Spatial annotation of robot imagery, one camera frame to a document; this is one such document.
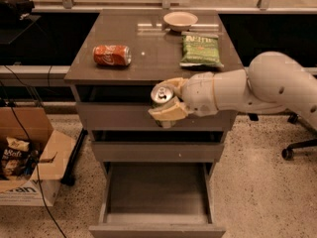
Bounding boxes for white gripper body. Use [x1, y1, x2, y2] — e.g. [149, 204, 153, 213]
[181, 72, 218, 117]

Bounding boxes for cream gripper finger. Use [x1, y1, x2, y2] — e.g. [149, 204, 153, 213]
[149, 97, 188, 121]
[158, 77, 188, 97]

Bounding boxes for green soda can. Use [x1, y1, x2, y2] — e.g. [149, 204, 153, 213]
[151, 85, 175, 129]

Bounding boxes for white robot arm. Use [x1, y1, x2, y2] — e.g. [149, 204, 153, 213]
[149, 52, 317, 129]

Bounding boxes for grey top drawer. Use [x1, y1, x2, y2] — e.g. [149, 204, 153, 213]
[76, 85, 237, 131]

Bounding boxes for grey middle drawer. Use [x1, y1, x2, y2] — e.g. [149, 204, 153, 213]
[92, 131, 224, 163]

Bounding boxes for grey drawer cabinet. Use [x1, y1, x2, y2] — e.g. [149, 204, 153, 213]
[63, 9, 252, 238]

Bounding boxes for red cola can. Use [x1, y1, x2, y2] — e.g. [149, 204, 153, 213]
[93, 45, 132, 66]

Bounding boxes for grey open bottom drawer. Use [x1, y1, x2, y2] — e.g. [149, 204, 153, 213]
[89, 163, 225, 238]

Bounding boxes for green chip bag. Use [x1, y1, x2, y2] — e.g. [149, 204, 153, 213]
[180, 32, 223, 68]

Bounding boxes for white bowl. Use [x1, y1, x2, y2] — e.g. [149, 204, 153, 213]
[163, 12, 198, 32]

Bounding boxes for black table leg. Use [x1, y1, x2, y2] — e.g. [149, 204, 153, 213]
[60, 129, 87, 186]

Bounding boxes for cardboard box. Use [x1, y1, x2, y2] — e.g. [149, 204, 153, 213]
[0, 107, 75, 206]

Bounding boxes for dark snack bag in box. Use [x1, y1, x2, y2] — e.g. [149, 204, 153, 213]
[0, 137, 39, 180]

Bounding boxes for black bag on shelf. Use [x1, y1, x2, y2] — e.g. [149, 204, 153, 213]
[0, 0, 35, 24]

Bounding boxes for black cable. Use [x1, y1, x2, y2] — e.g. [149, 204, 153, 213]
[0, 64, 67, 238]

